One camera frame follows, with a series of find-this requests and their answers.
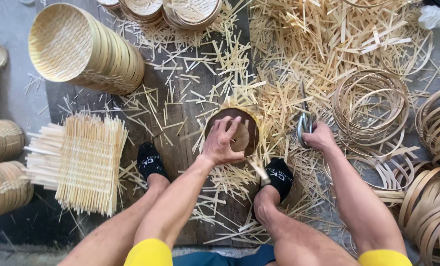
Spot person's left hand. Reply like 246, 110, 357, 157
202, 116, 246, 166

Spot person's right hand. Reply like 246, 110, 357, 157
302, 121, 339, 153

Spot metal shears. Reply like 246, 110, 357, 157
296, 81, 314, 150

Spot pale round wooden presser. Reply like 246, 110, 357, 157
230, 120, 251, 153

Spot person's black right sock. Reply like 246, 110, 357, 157
260, 158, 295, 203

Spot person's black sock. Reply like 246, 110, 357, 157
137, 142, 170, 182
260, 158, 295, 203

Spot pale bamboo stick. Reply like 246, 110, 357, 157
250, 155, 272, 187

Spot round brown wooden mould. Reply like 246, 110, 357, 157
204, 107, 261, 160

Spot pile of thin bamboo hoops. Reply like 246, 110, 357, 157
323, 69, 422, 193

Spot heap of bamboo strip offcuts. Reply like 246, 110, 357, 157
58, 0, 440, 246

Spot person's right leg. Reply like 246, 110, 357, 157
252, 185, 361, 266

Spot person's leg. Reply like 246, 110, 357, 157
252, 185, 361, 266
58, 173, 171, 266

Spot bundle of wide bamboo rings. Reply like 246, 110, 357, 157
415, 83, 440, 167
398, 166, 440, 266

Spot large single bamboo hoop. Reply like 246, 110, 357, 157
379, 33, 435, 77

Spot dark wooden plank board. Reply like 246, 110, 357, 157
43, 4, 265, 247

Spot person's yellow right sleeve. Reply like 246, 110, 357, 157
357, 249, 413, 266

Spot person's yellow sleeve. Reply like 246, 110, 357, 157
357, 249, 413, 266
123, 238, 173, 266

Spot person's teal shorts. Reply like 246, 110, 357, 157
172, 244, 277, 266

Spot person's black left sock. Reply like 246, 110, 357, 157
137, 142, 170, 182

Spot stack of round woven trays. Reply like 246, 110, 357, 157
162, 0, 223, 31
119, 0, 165, 23
96, 0, 121, 10

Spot white crumpled cloth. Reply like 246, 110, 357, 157
417, 5, 440, 30

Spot person's yellow left sleeve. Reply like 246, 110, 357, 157
123, 238, 173, 266

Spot person's left leg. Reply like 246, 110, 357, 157
58, 173, 171, 266

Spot stack of square woven mats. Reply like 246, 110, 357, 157
22, 112, 129, 218

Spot long stack of woven baskets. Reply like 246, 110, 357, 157
28, 2, 145, 95

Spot tied stack of woven baskets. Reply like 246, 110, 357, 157
0, 161, 34, 221
0, 119, 26, 165

